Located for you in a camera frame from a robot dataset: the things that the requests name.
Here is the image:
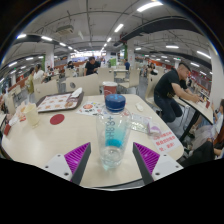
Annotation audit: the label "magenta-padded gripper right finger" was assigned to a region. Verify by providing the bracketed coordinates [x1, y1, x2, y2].
[131, 141, 184, 186]

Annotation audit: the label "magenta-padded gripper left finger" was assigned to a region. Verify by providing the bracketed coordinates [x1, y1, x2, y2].
[40, 141, 92, 186]

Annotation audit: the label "clear water bottle blue cap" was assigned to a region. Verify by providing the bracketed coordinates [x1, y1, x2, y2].
[95, 93, 133, 171]

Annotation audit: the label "white notice red text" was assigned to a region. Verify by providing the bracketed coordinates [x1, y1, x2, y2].
[152, 130, 184, 154]

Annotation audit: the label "clear plastic wrapper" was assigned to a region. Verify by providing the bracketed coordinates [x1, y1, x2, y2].
[130, 113, 163, 136]

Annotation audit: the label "flat round red coaster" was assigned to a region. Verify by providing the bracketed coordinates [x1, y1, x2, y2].
[49, 113, 66, 126]

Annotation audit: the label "printed paper tray liner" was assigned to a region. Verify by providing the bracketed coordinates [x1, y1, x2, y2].
[38, 93, 78, 112]

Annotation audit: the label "dark brown food tray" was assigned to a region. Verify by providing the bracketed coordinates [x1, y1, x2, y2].
[35, 90, 85, 114]

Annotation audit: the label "cream paper cup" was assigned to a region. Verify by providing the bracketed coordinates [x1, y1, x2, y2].
[23, 102, 41, 128]

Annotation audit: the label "beige neighbouring table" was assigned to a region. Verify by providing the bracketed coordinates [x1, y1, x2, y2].
[173, 94, 214, 141]

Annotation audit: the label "beige chair with round hole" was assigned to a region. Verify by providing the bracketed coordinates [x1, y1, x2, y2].
[33, 79, 59, 103]
[65, 73, 100, 97]

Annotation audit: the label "group of beige chairs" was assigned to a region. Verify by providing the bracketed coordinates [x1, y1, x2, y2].
[64, 64, 164, 98]

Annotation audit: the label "ceiling air conditioner unit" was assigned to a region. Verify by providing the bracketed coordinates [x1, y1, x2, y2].
[54, 24, 75, 36]

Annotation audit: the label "ceiling strip lights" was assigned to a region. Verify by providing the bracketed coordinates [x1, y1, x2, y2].
[0, 0, 214, 78]

